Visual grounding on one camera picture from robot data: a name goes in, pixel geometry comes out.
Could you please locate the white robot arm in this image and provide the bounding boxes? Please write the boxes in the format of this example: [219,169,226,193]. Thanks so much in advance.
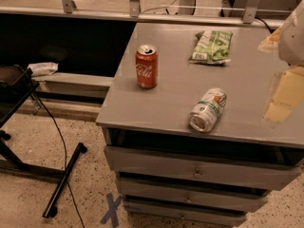
[257,0,304,67]

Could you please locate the orange Coca-Cola can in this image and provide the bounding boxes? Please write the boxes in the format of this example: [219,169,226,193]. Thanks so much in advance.
[135,45,159,89]

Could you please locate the green white 7up can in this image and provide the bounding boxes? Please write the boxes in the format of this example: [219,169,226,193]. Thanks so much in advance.
[188,87,227,132]

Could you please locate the grey drawer cabinet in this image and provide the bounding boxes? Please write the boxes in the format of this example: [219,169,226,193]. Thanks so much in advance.
[97,24,303,226]

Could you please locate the top grey drawer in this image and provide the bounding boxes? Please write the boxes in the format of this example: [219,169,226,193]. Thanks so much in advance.
[104,146,302,190]

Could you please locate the grey drawer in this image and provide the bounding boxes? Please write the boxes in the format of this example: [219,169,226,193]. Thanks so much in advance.
[116,177,267,212]
[104,146,302,190]
[123,199,246,226]

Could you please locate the green chip bag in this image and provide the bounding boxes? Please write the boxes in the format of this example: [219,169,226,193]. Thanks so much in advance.
[189,30,233,66]

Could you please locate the middle grey drawer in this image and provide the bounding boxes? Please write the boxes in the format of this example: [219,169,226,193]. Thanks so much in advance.
[116,177,267,212]

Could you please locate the bottom grey drawer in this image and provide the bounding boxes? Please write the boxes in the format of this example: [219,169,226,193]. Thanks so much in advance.
[123,199,246,226]

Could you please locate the crumpled white plastic bag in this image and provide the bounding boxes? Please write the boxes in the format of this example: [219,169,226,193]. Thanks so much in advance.
[28,62,58,77]

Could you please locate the black rolling stand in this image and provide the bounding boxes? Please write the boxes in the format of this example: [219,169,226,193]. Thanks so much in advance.
[0,65,87,219]

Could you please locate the black cable on floor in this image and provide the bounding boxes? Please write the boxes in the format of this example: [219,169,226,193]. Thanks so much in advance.
[13,65,86,228]

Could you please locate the metal railing frame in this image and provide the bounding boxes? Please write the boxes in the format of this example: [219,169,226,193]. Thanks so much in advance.
[0,0,286,29]

